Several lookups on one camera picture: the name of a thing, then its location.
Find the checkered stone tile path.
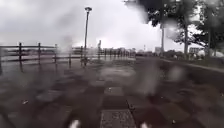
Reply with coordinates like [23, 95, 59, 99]
[0, 56, 224, 128]

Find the street lamp pole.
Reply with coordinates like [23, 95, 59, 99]
[81, 6, 93, 66]

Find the row of trees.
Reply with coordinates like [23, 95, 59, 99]
[124, 0, 224, 61]

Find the dark wooden rail fence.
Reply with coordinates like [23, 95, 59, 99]
[0, 41, 136, 73]

